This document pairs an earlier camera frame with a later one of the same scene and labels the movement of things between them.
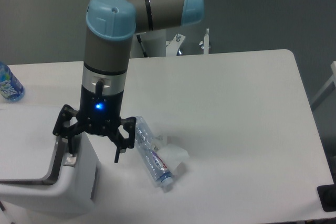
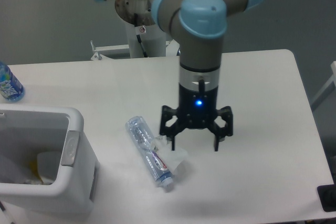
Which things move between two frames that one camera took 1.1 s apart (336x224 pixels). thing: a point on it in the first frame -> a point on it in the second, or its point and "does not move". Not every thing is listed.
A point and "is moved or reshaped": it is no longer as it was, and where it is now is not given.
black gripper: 99,114 -> 197,109
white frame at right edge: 331,86 does not move
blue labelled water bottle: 11,89 does not move
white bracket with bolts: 173,47 does not move
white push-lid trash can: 39,177 is moved or reshaped
